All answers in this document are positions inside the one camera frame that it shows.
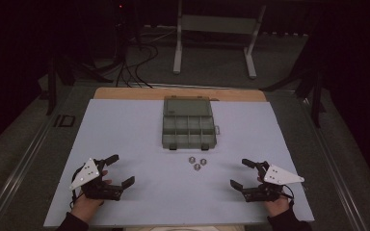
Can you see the pale blue board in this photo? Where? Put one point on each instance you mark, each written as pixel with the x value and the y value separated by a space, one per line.
pixel 160 192

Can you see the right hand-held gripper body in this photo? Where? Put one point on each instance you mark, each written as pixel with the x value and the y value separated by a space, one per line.
pixel 277 175

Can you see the person's left hand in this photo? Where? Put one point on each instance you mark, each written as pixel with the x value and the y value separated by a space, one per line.
pixel 85 207

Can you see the white metal stand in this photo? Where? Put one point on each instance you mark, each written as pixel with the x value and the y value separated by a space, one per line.
pixel 216 24

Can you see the black tripod stand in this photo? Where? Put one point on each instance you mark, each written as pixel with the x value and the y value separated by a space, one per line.
pixel 121 35

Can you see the person's right hand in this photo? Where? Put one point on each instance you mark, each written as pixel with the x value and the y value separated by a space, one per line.
pixel 279 208

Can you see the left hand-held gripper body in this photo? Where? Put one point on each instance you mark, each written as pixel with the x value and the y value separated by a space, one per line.
pixel 104 192

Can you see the metal floor rail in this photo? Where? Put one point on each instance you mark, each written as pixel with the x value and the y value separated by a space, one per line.
pixel 337 173
pixel 19 173

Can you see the silver hex nut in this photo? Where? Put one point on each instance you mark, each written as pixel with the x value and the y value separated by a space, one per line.
pixel 191 159
pixel 203 161
pixel 197 166

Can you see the grey compartment organizer box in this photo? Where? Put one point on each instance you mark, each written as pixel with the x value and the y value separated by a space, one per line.
pixel 189 128

